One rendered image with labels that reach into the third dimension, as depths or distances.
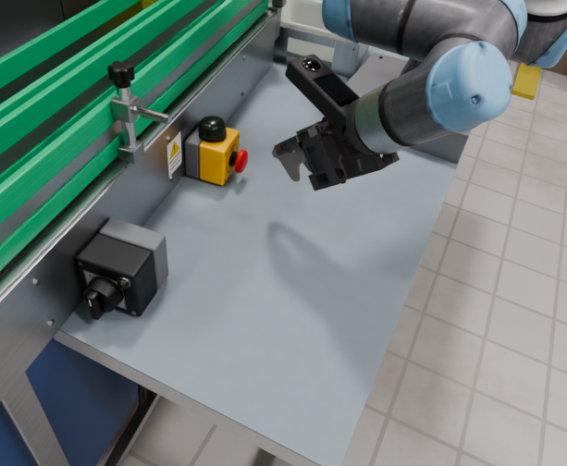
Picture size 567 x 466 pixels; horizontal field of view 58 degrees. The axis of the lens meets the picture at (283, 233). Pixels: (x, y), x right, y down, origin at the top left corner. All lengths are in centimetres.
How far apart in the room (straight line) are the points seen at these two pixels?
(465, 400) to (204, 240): 105
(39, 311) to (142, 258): 13
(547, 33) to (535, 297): 116
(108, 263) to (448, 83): 42
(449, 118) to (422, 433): 112
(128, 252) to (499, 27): 48
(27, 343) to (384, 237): 52
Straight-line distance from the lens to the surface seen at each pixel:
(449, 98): 51
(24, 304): 62
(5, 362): 63
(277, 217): 82
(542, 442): 166
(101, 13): 94
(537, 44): 102
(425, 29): 61
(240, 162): 84
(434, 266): 191
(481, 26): 59
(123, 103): 66
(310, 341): 67
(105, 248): 66
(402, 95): 54
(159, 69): 77
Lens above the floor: 130
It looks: 44 degrees down
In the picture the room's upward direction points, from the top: 8 degrees clockwise
